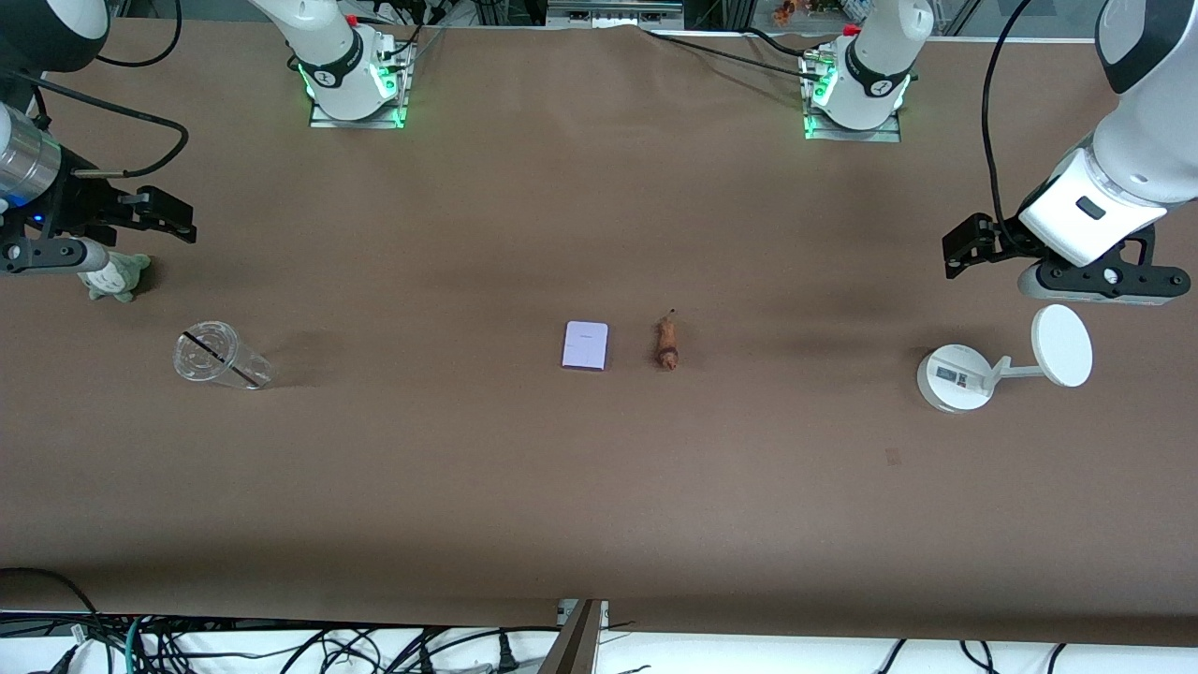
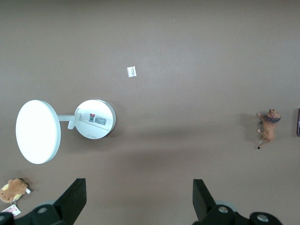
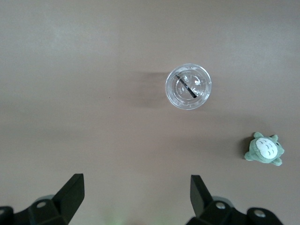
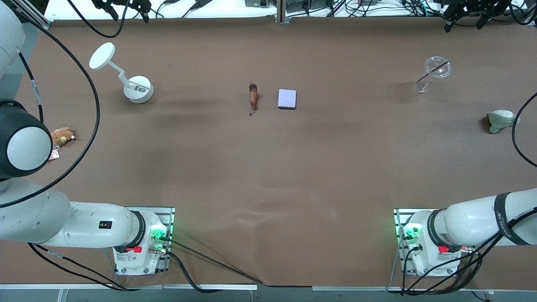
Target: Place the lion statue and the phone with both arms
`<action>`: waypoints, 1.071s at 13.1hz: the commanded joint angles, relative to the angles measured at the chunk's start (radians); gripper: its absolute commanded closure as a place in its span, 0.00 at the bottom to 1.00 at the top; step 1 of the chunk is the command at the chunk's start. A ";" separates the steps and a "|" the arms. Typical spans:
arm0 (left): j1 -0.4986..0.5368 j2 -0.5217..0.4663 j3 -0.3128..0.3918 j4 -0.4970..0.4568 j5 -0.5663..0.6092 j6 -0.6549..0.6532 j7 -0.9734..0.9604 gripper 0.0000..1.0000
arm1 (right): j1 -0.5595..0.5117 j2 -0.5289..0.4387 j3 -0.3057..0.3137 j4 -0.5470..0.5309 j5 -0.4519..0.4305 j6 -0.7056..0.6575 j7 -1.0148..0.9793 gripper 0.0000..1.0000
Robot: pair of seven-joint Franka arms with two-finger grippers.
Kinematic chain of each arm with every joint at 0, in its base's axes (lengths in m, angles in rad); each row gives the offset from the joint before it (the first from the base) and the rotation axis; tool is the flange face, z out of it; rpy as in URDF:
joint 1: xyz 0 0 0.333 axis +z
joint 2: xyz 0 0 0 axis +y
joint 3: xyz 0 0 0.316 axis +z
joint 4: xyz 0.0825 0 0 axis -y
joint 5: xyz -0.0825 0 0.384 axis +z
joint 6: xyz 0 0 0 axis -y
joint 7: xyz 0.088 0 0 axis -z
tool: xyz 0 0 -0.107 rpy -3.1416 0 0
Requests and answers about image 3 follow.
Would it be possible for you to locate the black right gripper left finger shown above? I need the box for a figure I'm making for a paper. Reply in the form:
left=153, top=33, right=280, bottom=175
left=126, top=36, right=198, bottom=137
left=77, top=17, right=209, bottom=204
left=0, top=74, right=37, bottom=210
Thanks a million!
left=13, top=173, right=85, bottom=225

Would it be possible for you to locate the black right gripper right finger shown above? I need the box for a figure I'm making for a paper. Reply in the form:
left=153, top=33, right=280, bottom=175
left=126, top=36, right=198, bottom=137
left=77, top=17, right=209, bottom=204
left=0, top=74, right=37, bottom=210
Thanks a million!
left=186, top=174, right=248, bottom=225

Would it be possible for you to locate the green grey plush toy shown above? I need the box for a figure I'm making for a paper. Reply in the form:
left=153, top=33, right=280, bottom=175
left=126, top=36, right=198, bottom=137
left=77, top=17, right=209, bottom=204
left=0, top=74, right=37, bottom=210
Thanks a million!
left=244, top=131, right=285, bottom=167

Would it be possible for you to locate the clear plastic cup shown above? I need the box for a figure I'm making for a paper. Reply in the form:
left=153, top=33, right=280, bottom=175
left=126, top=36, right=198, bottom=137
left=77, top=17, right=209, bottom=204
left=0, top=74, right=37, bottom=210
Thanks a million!
left=165, top=62, right=213, bottom=111

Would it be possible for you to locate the black drinking straw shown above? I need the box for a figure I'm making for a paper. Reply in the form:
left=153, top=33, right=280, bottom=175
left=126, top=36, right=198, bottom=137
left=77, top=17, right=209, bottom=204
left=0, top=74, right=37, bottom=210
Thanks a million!
left=175, top=75, right=197, bottom=98

